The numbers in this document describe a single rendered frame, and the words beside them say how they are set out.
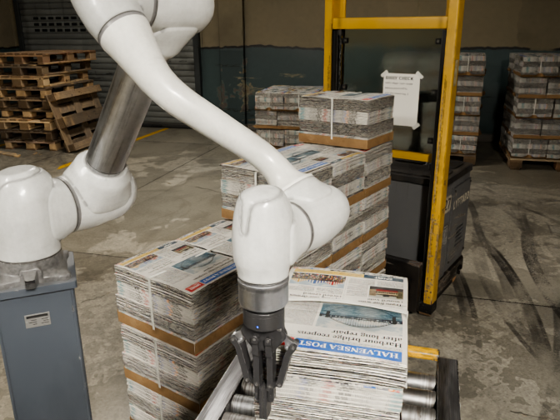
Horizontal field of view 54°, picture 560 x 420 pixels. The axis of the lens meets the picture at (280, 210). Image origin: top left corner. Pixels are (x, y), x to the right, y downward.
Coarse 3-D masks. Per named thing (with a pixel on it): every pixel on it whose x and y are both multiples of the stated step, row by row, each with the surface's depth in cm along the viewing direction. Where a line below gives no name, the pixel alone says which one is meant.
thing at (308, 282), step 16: (304, 272) 133; (320, 272) 133; (336, 272) 133; (352, 272) 133; (368, 272) 133; (288, 288) 125; (304, 288) 125; (320, 288) 125; (336, 288) 125; (352, 288) 125; (368, 288) 125; (384, 288) 125; (400, 288) 125; (400, 304) 118
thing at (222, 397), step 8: (248, 344) 145; (248, 352) 142; (232, 360) 139; (232, 368) 135; (240, 368) 135; (224, 376) 132; (232, 376) 132; (240, 376) 132; (224, 384) 129; (232, 384) 129; (240, 384) 130; (216, 392) 126; (224, 392) 126; (232, 392) 126; (208, 400) 124; (216, 400) 124; (224, 400) 124; (208, 408) 121; (216, 408) 121; (224, 408) 121; (200, 416) 119; (208, 416) 119; (216, 416) 119
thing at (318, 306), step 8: (288, 296) 122; (296, 296) 122; (288, 304) 119; (296, 304) 119; (304, 304) 119; (312, 304) 119; (320, 304) 119; (328, 304) 119; (336, 304) 119; (344, 304) 118; (352, 304) 118; (376, 304) 118; (384, 304) 118; (392, 304) 118; (336, 312) 115; (344, 312) 115; (352, 312) 115; (360, 312) 115; (368, 312) 115; (376, 312) 115; (384, 312) 115; (392, 312) 115
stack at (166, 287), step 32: (224, 224) 226; (352, 224) 254; (160, 256) 194; (192, 256) 195; (224, 256) 194; (320, 256) 233; (352, 256) 258; (128, 288) 187; (160, 288) 176; (192, 288) 171; (224, 288) 181; (160, 320) 180; (192, 320) 170; (224, 320) 184; (128, 352) 198; (160, 352) 186; (224, 352) 187; (128, 384) 204; (160, 384) 191; (192, 384) 180; (160, 416) 197; (192, 416) 185
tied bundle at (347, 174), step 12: (300, 144) 267; (288, 156) 242; (300, 156) 242; (312, 156) 242; (324, 156) 242; (336, 156) 241; (348, 156) 241; (360, 156) 246; (336, 168) 230; (348, 168) 239; (360, 168) 249; (336, 180) 233; (348, 180) 242; (360, 180) 249; (348, 192) 242
